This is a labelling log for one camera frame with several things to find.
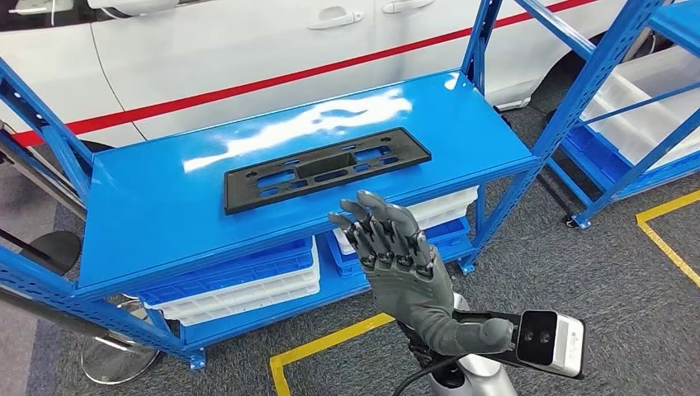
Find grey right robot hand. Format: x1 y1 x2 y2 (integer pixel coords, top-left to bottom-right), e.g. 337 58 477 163
328 189 516 359

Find black plastic licence plate frame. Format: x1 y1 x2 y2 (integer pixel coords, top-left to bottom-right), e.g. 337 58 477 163
223 127 433 216

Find blue metal shelf rack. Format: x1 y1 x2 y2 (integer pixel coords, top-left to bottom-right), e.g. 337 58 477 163
546 0 700 229
0 0 665 371

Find white car with red stripe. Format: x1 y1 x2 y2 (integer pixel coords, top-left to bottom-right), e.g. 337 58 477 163
0 0 663 151

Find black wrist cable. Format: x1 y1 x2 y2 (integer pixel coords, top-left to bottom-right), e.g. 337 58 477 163
391 355 467 396

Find chrome stanchion post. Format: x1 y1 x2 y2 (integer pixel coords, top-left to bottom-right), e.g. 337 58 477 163
0 122 90 221
0 285 161 386

